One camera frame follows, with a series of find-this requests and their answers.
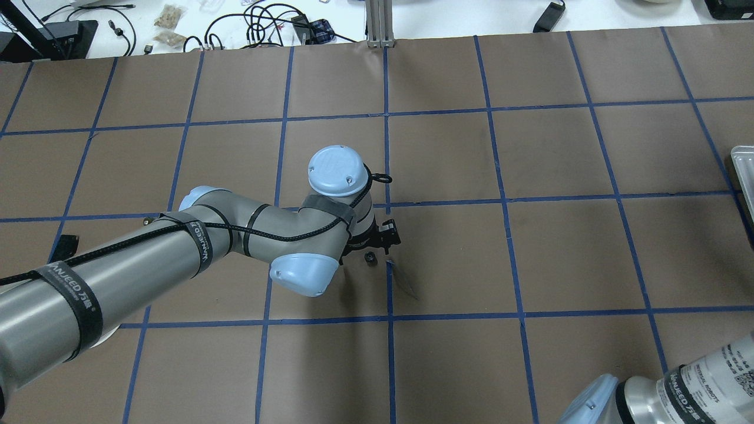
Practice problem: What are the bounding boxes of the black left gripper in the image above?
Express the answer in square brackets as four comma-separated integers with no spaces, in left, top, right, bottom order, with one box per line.
[342,219,401,258]

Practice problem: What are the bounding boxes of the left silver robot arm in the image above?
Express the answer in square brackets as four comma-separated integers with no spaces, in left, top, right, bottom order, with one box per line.
[1,145,401,412]

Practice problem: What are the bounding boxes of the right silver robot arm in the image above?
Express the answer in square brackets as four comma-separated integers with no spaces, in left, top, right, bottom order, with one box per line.
[557,333,753,423]

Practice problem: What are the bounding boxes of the black power adapter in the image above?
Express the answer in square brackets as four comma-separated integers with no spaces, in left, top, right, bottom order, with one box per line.
[532,1,566,33]

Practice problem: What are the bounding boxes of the aluminium frame post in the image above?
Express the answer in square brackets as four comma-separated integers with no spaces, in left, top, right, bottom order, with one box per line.
[364,0,395,48]

